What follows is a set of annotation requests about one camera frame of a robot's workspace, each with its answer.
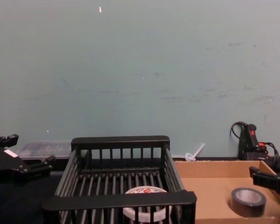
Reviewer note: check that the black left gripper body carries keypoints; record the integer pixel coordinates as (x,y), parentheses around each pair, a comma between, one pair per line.
(4,165)

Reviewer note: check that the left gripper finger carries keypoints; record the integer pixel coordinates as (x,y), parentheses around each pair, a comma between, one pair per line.
(40,165)
(8,140)

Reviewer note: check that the clear plastic case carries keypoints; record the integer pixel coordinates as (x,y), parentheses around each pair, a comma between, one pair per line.
(44,149)

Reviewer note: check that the roll of silver tape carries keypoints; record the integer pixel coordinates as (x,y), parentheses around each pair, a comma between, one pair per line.
(247,201)

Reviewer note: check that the shallow brown cardboard tray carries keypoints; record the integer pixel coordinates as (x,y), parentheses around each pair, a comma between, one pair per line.
(210,184)

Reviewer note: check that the black rack with steel bars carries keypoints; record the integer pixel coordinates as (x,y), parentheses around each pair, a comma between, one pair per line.
(121,200)

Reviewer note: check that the roll of white tape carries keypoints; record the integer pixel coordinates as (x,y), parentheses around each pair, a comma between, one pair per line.
(140,190)

